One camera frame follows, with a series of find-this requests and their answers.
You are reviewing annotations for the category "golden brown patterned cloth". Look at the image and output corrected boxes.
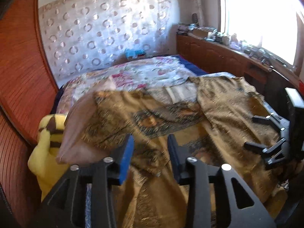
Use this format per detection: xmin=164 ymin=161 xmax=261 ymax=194
xmin=82 ymin=76 xmax=287 ymax=227

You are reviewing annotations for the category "wooden window-side cabinet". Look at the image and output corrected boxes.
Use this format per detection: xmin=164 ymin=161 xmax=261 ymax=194
xmin=176 ymin=34 xmax=303 ymax=99

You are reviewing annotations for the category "yellow plush toy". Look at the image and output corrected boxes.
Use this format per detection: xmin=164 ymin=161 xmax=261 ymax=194
xmin=27 ymin=114 xmax=68 ymax=200

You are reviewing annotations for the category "pink pillow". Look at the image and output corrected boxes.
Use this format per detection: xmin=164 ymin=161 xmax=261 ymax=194
xmin=56 ymin=77 xmax=116 ymax=165

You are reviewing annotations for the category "navy blue blanket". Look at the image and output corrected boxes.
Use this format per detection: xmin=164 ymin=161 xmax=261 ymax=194
xmin=174 ymin=55 xmax=208 ymax=76

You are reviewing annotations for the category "cardboard box on cabinet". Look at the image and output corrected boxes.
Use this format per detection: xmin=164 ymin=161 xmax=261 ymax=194
xmin=192 ymin=27 xmax=215 ymax=39

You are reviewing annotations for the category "wooden slatted wardrobe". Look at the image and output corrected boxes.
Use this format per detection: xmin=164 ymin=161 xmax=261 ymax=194
xmin=1 ymin=0 xmax=58 ymax=227

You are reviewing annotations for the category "teal item at bedhead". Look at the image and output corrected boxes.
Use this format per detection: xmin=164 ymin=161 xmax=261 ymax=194
xmin=124 ymin=49 xmax=146 ymax=60

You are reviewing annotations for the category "white circle-pattern curtain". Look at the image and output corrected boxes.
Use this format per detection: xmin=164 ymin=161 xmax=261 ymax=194
xmin=38 ymin=0 xmax=171 ymax=84

